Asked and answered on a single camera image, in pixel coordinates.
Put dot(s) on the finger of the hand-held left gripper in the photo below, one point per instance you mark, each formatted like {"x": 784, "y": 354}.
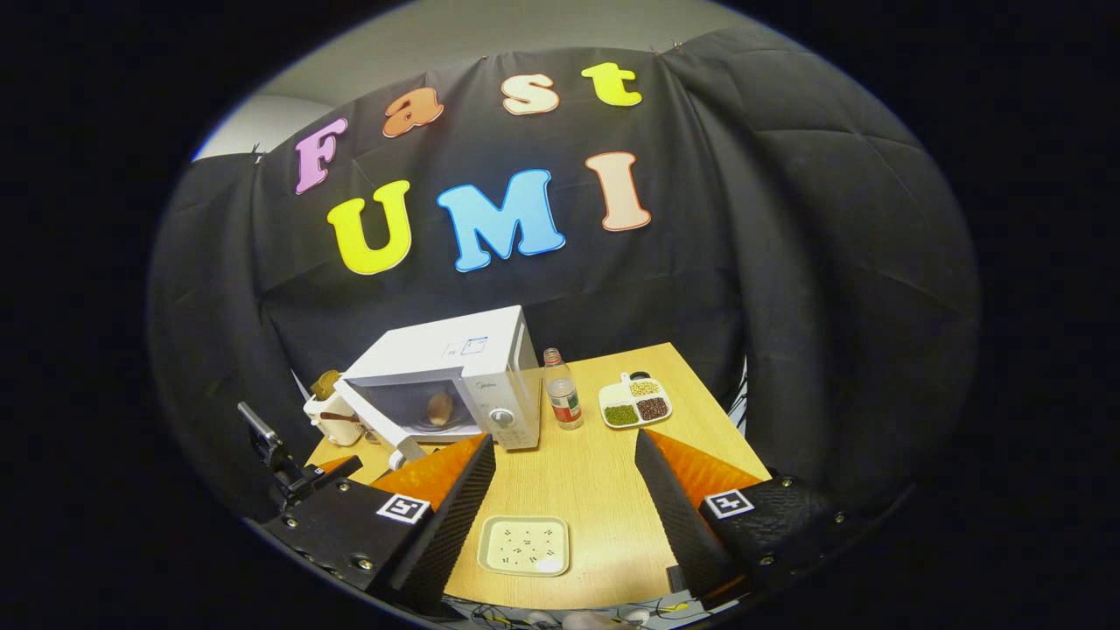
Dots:
{"x": 337, "y": 465}

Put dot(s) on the white microwave oven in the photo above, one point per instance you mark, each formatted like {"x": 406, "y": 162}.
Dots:
{"x": 437, "y": 350}

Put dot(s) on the orange sugared bread roll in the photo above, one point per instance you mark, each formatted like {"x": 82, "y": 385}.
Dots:
{"x": 439, "y": 409}

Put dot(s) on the brown bread slice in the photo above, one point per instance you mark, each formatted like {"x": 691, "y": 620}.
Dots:
{"x": 325, "y": 385}

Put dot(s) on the clear red label bottle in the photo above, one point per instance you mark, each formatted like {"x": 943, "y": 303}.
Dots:
{"x": 564, "y": 394}

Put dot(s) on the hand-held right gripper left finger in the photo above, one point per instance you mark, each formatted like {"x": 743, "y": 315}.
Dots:
{"x": 451, "y": 525}

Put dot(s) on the white divided bean dish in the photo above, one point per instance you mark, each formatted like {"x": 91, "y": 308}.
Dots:
{"x": 634, "y": 402}

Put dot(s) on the white toaster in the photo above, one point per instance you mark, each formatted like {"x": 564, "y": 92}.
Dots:
{"x": 332, "y": 424}

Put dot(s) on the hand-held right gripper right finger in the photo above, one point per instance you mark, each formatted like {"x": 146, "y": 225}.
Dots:
{"x": 678, "y": 525}

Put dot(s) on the cream cherry print tray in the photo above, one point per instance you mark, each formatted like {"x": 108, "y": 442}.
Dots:
{"x": 525, "y": 547}

